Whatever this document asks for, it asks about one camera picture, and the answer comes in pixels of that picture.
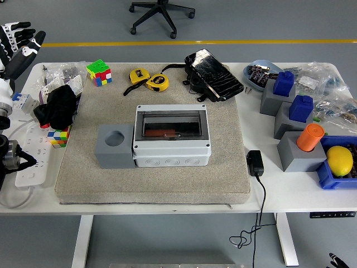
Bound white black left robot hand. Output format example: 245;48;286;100
0;21;47;104

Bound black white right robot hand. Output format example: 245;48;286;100
328;252;351;268

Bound clear hinged box lid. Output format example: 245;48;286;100
139;108;204;140

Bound grey electrical junction box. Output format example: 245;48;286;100
131;104;212;168

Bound white circuit breaker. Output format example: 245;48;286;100
11;92;40;121

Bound black table control panel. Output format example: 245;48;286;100
309;211;356;219

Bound white table leg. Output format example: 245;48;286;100
274;212;300;266
71;214;94;268

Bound white label packets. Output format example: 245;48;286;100
37;75;84;98

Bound black cloth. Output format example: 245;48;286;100
33;85;78;131

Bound large colourful puzzle cube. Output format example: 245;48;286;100
85;59;113;88

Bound blue plastic bin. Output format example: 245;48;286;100
316;135;357;190

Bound small colourful puzzle cube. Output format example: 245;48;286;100
46;125;71;149

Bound white power strip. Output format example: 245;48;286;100
15;119;72;188

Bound yellow lemon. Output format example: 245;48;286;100
326;145;354;177

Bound grey block with round hole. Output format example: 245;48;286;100
94;123;137;170
277;131;327;173

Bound yellow tape measure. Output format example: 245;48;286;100
146;73;170;92
123;68;151;97

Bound black power adapter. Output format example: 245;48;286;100
247;150;265;177

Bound black office chair base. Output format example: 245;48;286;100
128;0;196;40

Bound grey holder block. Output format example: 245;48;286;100
273;102;315;140
259;80;296;116

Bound blue plastic block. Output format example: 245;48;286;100
288;94;313;123
272;71;296;98

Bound grey-brown fabric mat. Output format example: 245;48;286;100
54;63;251;206

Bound light blue bowl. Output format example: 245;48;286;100
243;59;284;93

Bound dark small packets pile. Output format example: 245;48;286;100
248;64;278;86

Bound thin white cable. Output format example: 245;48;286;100
7;117;38;139

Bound black adapter cord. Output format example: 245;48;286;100
229;175;277;268

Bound thick white power cord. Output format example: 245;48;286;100
0;185;36;209

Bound glossy black case with strap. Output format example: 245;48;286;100
161;49;245;103

